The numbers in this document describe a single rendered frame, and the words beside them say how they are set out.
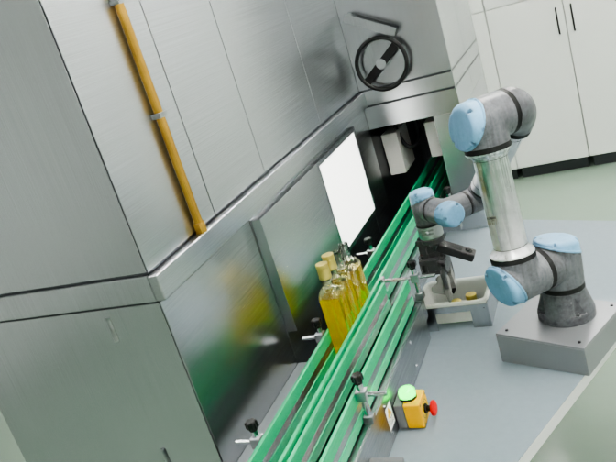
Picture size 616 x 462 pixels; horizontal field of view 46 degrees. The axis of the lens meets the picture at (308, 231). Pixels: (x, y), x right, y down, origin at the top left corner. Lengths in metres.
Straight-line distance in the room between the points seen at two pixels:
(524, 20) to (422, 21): 2.78
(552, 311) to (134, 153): 1.15
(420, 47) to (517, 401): 1.46
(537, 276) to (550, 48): 3.80
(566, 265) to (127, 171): 1.12
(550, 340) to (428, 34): 1.33
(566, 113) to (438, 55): 2.94
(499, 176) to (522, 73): 3.83
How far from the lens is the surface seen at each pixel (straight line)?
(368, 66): 2.93
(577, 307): 2.06
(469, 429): 1.89
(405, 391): 1.90
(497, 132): 1.83
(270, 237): 1.98
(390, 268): 2.36
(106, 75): 1.58
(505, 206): 1.88
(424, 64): 2.89
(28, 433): 2.06
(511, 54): 5.64
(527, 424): 1.87
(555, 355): 2.02
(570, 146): 5.79
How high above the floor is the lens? 1.85
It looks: 18 degrees down
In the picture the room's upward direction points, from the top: 17 degrees counter-clockwise
